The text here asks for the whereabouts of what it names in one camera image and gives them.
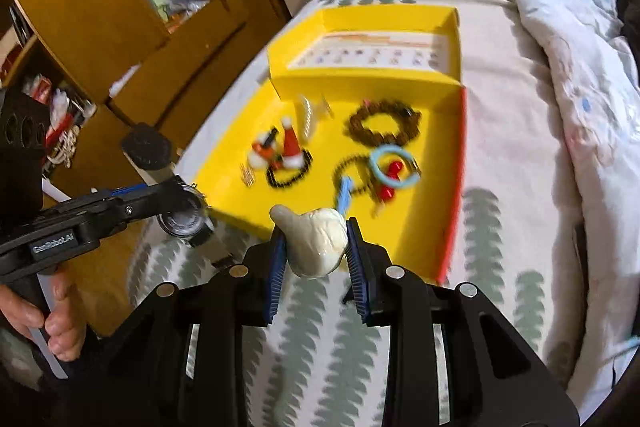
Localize snowman hair clip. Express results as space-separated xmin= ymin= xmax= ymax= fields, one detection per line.
xmin=250 ymin=127 xmax=281 ymax=168

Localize black bead bracelet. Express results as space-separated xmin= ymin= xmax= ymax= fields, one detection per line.
xmin=265 ymin=152 xmax=315 ymax=190

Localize light blue ring bracelet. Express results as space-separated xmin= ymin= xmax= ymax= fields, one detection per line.
xmin=369 ymin=144 xmax=420 ymax=186

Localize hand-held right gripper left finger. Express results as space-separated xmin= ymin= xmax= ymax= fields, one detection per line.
xmin=65 ymin=227 xmax=288 ymax=427

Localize leaf patterned bedsheet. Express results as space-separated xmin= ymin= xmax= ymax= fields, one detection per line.
xmin=125 ymin=0 xmax=591 ymax=427

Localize person's left hand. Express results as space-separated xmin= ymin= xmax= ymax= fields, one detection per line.
xmin=0 ymin=269 xmax=87 ymax=363

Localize dark olive bead bracelet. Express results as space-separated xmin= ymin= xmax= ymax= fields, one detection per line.
xmin=332 ymin=154 xmax=373 ymax=200

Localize dark cloth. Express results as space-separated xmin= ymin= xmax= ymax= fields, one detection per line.
xmin=615 ymin=0 xmax=640 ymax=82

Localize wooden wardrobe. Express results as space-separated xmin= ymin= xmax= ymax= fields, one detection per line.
xmin=0 ymin=0 xmax=321 ymax=208

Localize floral white quilt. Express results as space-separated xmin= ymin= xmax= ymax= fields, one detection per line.
xmin=475 ymin=0 xmax=640 ymax=408

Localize clear plastic hair claw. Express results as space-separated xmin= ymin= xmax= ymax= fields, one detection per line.
xmin=297 ymin=93 xmax=335 ymax=142

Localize red bead hair tie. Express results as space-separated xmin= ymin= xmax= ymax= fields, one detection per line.
xmin=375 ymin=161 xmax=403 ymax=202

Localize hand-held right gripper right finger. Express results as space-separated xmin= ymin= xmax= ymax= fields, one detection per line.
xmin=346 ymin=218 xmax=581 ymax=427

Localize brown bead bracelet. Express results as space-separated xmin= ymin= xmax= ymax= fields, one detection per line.
xmin=347 ymin=99 xmax=423 ymax=148

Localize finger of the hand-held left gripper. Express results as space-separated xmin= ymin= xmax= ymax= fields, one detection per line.
xmin=111 ymin=176 xmax=203 ymax=222

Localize santa hat hair clip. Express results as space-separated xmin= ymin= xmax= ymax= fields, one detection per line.
xmin=277 ymin=117 xmax=305 ymax=168

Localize blue bar hair clip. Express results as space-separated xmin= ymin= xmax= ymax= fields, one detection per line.
xmin=336 ymin=174 xmax=353 ymax=215

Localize yellow cardboard box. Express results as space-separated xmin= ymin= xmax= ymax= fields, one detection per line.
xmin=192 ymin=5 xmax=468 ymax=285

